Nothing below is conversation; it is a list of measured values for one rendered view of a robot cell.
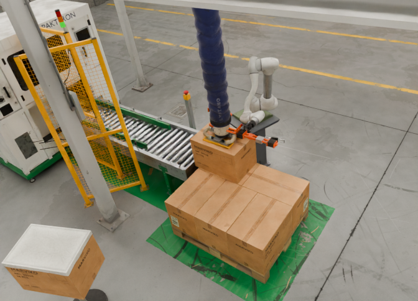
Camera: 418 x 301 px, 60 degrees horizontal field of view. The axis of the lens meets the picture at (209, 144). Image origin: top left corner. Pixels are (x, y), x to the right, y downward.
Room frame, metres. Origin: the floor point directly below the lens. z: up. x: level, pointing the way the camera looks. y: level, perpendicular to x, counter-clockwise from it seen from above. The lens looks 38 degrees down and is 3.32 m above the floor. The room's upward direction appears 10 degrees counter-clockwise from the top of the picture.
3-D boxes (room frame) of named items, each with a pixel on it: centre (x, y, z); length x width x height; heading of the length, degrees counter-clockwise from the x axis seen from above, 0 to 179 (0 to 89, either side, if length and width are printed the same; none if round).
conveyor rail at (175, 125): (4.40, 0.74, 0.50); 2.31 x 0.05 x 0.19; 48
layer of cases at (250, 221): (2.70, -0.20, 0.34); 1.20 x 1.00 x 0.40; 48
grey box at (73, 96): (3.20, 1.26, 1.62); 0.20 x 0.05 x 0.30; 48
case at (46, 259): (1.98, 1.45, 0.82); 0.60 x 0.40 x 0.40; 71
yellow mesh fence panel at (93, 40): (3.52, 1.32, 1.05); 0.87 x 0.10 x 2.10; 100
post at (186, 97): (4.13, 0.18, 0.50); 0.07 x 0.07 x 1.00; 48
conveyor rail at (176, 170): (3.92, 1.18, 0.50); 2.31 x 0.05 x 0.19; 48
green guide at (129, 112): (4.60, 1.04, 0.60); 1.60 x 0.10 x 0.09; 48
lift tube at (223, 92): (3.15, -0.16, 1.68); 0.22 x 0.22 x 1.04
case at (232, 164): (3.16, -0.15, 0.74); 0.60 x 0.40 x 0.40; 47
